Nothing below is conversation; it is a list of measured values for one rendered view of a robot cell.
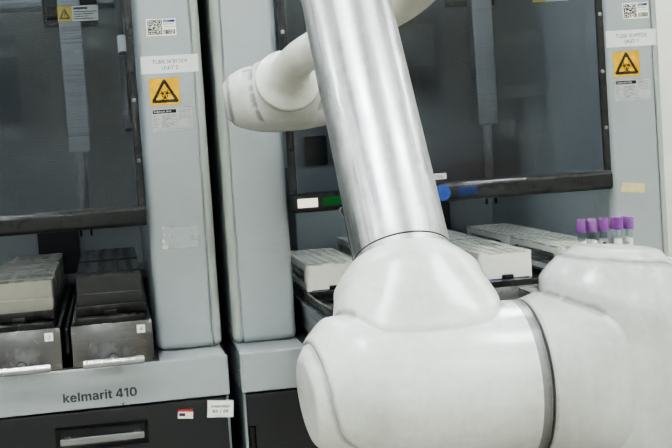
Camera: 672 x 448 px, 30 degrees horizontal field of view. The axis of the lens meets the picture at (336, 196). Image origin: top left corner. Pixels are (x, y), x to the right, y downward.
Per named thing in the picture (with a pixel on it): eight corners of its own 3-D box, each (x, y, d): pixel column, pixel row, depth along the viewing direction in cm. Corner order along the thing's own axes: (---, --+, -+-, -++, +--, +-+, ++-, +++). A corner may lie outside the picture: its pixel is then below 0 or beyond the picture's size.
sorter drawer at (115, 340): (81, 315, 277) (78, 274, 277) (144, 309, 280) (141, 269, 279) (71, 374, 206) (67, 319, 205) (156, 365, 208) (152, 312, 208)
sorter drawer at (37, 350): (10, 321, 275) (7, 280, 274) (75, 315, 277) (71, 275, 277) (-24, 383, 203) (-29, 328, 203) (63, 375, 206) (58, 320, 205)
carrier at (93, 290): (143, 304, 221) (141, 271, 221) (144, 306, 219) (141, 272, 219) (77, 310, 219) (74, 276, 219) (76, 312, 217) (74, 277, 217)
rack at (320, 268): (285, 281, 257) (283, 251, 256) (333, 277, 258) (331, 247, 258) (308, 299, 227) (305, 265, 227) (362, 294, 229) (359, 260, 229)
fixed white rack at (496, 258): (438, 272, 255) (436, 241, 255) (485, 268, 257) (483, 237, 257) (480, 288, 226) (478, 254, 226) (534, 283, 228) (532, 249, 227)
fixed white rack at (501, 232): (467, 252, 289) (465, 226, 289) (508, 249, 291) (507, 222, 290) (507, 265, 260) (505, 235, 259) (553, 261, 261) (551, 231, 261)
